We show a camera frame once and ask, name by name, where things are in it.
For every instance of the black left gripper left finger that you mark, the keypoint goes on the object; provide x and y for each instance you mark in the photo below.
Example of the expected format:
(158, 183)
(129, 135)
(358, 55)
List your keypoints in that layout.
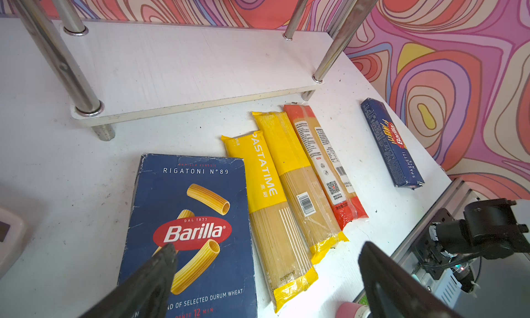
(145, 293)

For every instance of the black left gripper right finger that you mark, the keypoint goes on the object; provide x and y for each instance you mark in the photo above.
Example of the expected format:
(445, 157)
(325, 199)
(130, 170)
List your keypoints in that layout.
(392, 292)

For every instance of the blue Barilla rigatoni box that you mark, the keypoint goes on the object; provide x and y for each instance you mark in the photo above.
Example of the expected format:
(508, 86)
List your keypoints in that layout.
(199, 206)

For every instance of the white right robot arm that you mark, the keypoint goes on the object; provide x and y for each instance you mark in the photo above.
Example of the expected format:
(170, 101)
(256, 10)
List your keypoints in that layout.
(488, 229)

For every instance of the white two-tier shelf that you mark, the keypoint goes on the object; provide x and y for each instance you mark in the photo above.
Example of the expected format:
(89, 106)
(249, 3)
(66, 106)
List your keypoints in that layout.
(122, 72)

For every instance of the round black white speaker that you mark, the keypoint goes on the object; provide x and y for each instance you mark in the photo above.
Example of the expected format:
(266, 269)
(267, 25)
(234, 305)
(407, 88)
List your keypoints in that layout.
(353, 310)

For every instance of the yellow spaghetti bag with barcode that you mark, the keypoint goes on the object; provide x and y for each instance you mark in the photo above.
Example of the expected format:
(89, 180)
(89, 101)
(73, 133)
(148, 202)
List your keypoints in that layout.
(301, 185)

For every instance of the red spaghetti bag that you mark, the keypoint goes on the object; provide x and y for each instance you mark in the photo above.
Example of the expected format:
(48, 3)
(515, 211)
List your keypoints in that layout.
(339, 191)

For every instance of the yellow Pastatime spaghetti bag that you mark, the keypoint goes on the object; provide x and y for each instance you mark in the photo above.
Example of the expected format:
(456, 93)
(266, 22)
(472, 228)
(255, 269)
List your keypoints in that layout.
(283, 253)

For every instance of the blue Barilla spaghetti box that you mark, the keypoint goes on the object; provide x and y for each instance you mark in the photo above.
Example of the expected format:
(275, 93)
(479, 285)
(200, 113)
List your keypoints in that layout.
(395, 154)

